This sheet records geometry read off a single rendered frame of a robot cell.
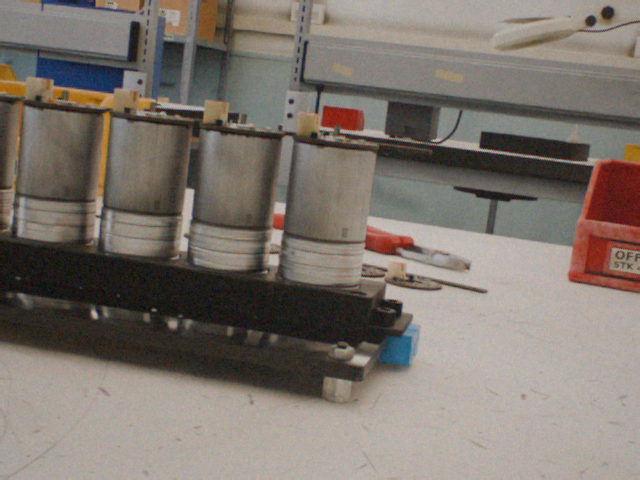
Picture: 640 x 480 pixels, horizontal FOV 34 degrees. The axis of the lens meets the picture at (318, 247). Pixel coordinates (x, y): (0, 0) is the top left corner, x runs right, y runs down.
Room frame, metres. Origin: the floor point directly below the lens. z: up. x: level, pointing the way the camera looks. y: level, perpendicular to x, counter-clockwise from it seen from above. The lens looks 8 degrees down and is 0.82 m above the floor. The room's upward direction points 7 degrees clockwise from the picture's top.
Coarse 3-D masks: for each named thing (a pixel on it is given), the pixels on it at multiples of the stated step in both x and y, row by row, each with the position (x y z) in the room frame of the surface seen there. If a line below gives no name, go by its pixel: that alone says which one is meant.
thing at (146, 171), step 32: (128, 128) 0.30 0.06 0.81; (160, 128) 0.30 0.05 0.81; (128, 160) 0.30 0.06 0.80; (160, 160) 0.30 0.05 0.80; (128, 192) 0.30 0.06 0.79; (160, 192) 0.30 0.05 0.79; (128, 224) 0.30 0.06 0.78; (160, 224) 0.31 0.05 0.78; (128, 256) 0.30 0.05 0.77; (160, 256) 0.31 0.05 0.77
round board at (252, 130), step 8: (216, 120) 0.30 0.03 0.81; (224, 120) 0.30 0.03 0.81; (232, 120) 0.32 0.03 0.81; (216, 128) 0.30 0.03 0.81; (224, 128) 0.30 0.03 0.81; (232, 128) 0.30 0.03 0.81; (240, 128) 0.30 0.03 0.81; (248, 128) 0.31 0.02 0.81; (256, 128) 0.30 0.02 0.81; (264, 128) 0.31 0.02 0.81; (272, 136) 0.30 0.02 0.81; (280, 136) 0.30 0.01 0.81
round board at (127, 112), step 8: (112, 112) 0.31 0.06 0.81; (120, 112) 0.31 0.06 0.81; (128, 112) 0.31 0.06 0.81; (144, 120) 0.30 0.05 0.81; (152, 120) 0.30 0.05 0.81; (160, 120) 0.30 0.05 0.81; (168, 120) 0.30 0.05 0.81; (176, 120) 0.31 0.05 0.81; (184, 120) 0.31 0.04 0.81; (192, 120) 0.32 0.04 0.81
